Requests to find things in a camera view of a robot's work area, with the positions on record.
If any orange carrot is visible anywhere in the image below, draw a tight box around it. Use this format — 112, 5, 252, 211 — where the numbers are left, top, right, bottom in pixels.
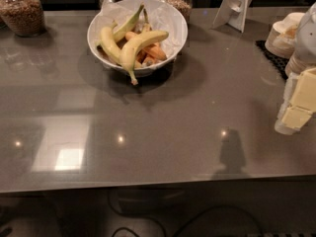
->
136, 42, 167, 60

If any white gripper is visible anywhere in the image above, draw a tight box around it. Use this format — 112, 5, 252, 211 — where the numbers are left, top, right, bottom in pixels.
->
275, 68, 316, 135

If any white folded card stand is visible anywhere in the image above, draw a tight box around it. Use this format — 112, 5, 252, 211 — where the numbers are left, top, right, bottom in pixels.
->
211, 0, 253, 33

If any yellow banana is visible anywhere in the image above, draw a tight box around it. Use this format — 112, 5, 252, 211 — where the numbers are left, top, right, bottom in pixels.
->
119, 30, 169, 85
99, 20, 143, 69

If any white bowl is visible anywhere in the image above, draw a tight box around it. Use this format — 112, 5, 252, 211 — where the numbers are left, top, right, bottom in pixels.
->
86, 0, 189, 78

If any black rubber mat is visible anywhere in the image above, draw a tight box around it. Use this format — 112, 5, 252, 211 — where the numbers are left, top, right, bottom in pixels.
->
255, 40, 288, 81

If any black floor cable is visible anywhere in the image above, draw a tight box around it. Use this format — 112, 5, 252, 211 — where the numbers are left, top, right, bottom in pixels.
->
107, 190, 265, 237

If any left glass grain jar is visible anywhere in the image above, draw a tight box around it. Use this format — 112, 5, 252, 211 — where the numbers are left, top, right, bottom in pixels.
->
0, 0, 45, 37

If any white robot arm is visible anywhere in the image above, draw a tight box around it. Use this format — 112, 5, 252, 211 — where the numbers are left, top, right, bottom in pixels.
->
275, 3, 316, 135

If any greenish back banana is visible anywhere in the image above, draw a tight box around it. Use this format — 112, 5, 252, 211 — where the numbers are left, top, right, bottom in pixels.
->
98, 4, 144, 44

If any stack of paper cups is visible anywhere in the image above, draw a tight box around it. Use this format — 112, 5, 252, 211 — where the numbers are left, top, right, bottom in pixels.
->
265, 12, 304, 59

